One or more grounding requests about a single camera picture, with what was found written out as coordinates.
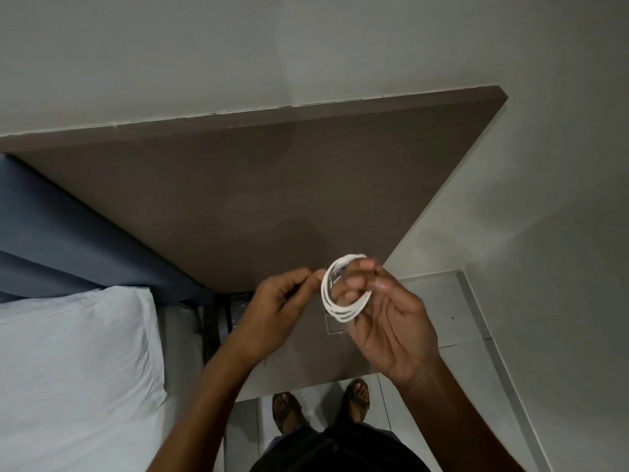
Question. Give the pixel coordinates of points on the person's right forearm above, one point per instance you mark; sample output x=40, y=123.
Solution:
x=457, y=427

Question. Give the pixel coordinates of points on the person's left forearm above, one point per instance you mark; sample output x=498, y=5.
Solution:
x=206, y=417

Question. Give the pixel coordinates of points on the black desk telephone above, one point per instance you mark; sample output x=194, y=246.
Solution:
x=236, y=309

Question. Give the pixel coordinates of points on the blue padded headboard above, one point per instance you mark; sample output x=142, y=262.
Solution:
x=64, y=231

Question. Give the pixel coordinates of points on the person's right hand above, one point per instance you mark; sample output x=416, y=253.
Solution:
x=398, y=334

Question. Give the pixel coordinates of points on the person's left hand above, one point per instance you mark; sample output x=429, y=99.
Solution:
x=270, y=319

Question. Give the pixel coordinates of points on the clear plastic organizer box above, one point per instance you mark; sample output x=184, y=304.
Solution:
x=336, y=328

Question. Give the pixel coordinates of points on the white bed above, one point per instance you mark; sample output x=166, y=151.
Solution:
x=182, y=349

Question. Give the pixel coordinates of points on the white pillow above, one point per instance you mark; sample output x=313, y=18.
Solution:
x=73, y=358

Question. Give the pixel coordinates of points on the person's black shirt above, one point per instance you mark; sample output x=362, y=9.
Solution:
x=344, y=452

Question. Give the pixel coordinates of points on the brown wooden wall panel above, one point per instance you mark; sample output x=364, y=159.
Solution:
x=245, y=181

